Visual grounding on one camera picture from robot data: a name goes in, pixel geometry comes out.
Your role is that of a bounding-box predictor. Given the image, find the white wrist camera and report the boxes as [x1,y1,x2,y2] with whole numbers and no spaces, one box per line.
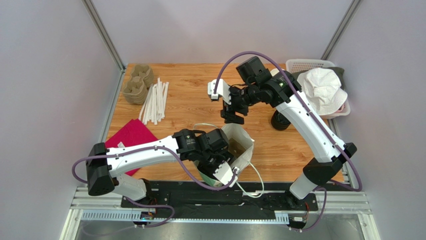
[207,78,231,105]
[212,162,241,187]

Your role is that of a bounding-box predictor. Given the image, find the white plastic basket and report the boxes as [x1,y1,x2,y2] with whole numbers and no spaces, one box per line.
[285,58,351,119]

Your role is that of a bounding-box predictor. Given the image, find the stack of pulp cup carriers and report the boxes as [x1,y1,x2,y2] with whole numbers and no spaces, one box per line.
[122,64,154,105]

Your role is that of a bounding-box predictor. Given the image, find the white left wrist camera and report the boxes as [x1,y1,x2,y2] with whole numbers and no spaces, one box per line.
[212,162,241,187]

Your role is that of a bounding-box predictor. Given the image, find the stack of paper cups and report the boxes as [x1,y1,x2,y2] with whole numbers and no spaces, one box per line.
[270,68,280,76]

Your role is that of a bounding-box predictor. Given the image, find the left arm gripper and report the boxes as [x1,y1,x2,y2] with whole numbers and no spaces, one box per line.
[196,148,236,185]

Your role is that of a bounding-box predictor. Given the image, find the red folded cloth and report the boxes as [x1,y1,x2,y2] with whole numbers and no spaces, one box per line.
[104,118,159,177]

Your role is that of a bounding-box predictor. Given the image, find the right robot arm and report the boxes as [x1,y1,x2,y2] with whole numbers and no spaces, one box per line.
[207,52,357,203]

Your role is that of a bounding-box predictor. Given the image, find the white paper straws bundle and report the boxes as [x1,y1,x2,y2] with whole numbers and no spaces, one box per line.
[138,77,169,125]

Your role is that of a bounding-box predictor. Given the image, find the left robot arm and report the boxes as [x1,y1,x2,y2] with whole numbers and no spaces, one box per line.
[84,128,238,201]

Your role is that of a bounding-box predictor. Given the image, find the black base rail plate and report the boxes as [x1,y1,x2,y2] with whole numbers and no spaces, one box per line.
[137,181,322,221]

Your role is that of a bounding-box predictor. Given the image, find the green white paper bag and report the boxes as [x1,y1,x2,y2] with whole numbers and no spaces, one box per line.
[192,123,265,199]

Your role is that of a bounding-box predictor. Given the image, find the white bucket hat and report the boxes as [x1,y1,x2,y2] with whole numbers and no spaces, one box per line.
[297,68,348,116]

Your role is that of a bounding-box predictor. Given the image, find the single pulp cup carrier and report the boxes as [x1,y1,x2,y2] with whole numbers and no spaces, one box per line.
[228,138,246,159]

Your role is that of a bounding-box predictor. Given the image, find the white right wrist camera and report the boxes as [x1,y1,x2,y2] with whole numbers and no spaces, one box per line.
[207,78,231,105]

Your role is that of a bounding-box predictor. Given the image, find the dark green cloth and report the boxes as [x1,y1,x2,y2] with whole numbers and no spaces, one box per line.
[329,66,345,85]

